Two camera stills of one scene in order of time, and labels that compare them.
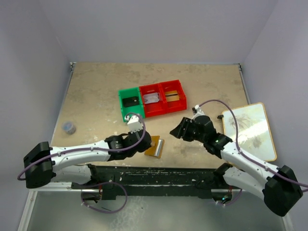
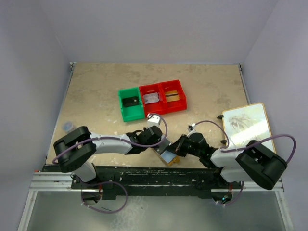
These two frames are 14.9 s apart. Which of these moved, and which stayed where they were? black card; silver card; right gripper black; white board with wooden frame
Moved: right gripper black
Stayed: black card; white board with wooden frame; silver card
